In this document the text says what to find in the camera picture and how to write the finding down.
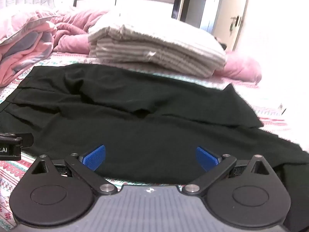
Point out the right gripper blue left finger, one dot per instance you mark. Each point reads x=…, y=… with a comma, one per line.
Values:
x=84, y=166

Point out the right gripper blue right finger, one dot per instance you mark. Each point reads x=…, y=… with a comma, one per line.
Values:
x=216, y=168

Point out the black pants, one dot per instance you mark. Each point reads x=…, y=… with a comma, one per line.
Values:
x=150, y=126

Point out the patterned nordic bed sheet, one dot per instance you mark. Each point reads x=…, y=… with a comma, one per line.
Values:
x=266, y=105

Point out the pink fleece blanket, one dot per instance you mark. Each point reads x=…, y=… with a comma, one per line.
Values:
x=27, y=36

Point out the dusty pink comforter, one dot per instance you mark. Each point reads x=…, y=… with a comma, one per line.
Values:
x=71, y=37

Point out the striped beige folded blanket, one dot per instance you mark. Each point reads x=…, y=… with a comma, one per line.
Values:
x=123, y=44

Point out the cream door with handle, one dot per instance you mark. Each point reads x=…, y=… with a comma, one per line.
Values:
x=228, y=20

